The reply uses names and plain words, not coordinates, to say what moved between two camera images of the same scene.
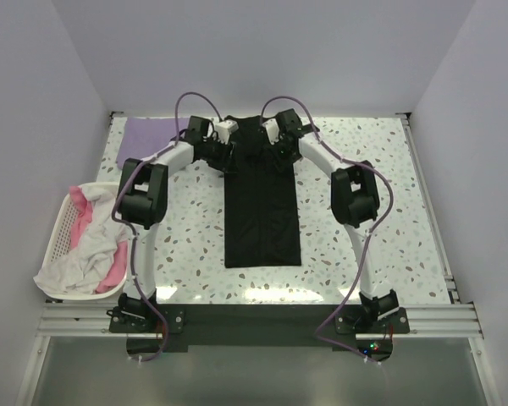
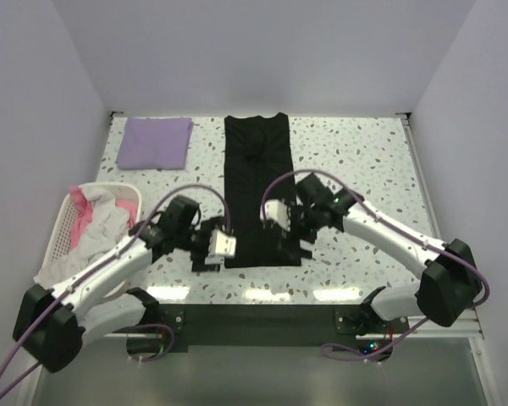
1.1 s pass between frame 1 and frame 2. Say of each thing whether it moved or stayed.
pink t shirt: stayed
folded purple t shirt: stayed
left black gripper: moved
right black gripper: moved
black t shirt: stayed
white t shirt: stayed
